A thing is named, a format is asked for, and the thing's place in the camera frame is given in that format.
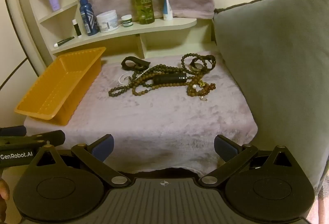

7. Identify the black cylindrical case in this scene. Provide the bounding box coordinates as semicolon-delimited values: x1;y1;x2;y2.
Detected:
153;72;187;85

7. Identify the dark bead necklace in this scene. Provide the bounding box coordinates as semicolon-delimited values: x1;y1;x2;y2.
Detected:
108;53;209;97

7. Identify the white pearl necklace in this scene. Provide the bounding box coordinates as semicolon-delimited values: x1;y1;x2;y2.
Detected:
118;69;150;87

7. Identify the black cosmetic pencil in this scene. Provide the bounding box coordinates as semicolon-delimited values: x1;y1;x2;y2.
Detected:
53;36;75;48

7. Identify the person's left hand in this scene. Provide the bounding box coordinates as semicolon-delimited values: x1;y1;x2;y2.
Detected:
0;179;11;217

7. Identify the cream shelf unit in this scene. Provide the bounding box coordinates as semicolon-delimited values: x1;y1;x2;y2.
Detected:
12;0;198;67

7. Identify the blue spray bottle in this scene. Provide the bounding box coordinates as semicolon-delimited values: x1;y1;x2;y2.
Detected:
78;0;100;36

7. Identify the grey-green cushion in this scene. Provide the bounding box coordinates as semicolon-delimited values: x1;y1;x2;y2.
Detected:
213;0;329;196

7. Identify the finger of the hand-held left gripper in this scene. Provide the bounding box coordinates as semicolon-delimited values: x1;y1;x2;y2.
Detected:
0;125;27;137
0;130;66;149

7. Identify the black fitness band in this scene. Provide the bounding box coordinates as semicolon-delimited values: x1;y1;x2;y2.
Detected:
121;56;151;72

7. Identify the pink fluffy blanket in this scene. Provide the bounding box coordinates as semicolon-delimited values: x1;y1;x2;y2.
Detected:
24;50;258;175

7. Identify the orange plastic tray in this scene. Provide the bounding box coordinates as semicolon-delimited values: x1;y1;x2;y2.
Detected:
14;46;107;126

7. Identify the white and black lip balm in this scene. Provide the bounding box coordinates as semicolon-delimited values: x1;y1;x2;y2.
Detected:
72;19;83;38

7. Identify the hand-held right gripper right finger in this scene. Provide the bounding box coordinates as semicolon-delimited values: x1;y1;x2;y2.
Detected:
200;134;296;188

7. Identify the white cream jar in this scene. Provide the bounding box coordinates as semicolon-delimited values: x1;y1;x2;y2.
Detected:
96;10;120;33

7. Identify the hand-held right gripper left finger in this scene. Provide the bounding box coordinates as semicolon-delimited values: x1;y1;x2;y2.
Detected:
33;133;130;188

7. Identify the small green jar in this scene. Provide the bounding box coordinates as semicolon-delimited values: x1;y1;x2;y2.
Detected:
121;15;133;28

